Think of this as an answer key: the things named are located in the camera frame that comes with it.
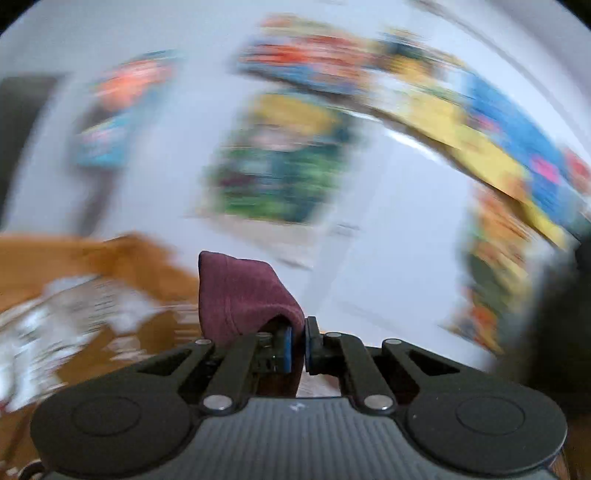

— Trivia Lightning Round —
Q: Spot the orange wall poster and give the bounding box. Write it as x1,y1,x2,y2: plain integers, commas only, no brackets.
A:
448,182,539,357

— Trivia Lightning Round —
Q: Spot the long colourful wall poster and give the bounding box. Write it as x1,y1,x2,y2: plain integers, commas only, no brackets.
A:
235,15,591,252

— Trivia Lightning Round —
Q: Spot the brown printed blanket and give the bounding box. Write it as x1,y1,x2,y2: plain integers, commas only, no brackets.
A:
0,233,206,467

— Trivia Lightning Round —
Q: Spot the red and blue wall poster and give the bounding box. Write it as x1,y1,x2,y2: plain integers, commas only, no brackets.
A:
71,50,183,172

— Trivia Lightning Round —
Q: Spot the maroon small garment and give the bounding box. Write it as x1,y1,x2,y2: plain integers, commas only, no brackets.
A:
198,250,305,398

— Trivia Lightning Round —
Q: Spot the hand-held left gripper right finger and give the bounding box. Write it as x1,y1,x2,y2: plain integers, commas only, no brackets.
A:
305,316,463,415

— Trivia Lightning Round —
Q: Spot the black cloth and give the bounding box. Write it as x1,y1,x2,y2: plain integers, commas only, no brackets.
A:
487,231,591,398

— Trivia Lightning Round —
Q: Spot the green and yellow wall poster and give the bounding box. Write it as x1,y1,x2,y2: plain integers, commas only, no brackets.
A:
196,90,358,232

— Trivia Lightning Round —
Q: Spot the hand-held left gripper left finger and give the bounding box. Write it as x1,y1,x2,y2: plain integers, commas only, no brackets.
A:
135,319,305,415

